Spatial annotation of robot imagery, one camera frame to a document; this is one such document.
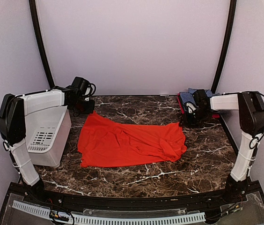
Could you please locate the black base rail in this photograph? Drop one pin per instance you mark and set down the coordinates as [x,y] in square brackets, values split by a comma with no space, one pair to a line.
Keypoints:
[209,202]

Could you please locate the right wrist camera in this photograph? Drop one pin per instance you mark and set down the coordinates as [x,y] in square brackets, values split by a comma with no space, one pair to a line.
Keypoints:
[204,106]

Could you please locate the white plastic laundry basket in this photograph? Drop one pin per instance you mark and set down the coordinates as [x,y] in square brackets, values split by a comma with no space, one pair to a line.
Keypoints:
[47,132]

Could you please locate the white slotted cable duct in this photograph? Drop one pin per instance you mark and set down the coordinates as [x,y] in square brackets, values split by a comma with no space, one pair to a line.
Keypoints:
[103,217]

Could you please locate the right black frame post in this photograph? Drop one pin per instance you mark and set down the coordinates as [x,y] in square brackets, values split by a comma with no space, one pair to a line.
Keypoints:
[225,45]

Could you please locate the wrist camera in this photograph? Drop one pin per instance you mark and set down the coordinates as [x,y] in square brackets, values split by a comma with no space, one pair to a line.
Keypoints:
[204,106]
[83,87]

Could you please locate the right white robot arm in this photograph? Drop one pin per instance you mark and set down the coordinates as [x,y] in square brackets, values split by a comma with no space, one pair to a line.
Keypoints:
[250,106]

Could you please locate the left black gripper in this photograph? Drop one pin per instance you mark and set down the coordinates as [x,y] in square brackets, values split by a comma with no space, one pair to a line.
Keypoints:
[89,109]

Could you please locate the black frame post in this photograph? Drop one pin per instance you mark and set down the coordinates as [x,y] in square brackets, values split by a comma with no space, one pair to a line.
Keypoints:
[225,45]
[40,42]

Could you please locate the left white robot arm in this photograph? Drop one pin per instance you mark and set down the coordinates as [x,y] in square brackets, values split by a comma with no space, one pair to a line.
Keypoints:
[13,111]

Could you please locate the red folded garment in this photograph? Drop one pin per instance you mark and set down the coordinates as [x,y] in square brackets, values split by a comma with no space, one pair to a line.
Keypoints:
[214,115]

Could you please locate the orange garment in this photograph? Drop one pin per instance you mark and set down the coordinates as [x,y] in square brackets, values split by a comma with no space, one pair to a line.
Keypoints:
[105,143]

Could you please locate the blue checked shirt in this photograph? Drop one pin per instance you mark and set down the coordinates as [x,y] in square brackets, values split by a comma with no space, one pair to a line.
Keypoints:
[193,97]

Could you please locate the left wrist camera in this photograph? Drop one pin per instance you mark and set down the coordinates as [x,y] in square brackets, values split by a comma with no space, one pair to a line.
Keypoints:
[83,87]

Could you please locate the left black frame post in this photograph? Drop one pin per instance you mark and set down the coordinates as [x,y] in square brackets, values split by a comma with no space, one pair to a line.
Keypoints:
[40,42]

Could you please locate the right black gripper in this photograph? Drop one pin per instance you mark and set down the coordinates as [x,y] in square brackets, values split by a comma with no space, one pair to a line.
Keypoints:
[187,121]

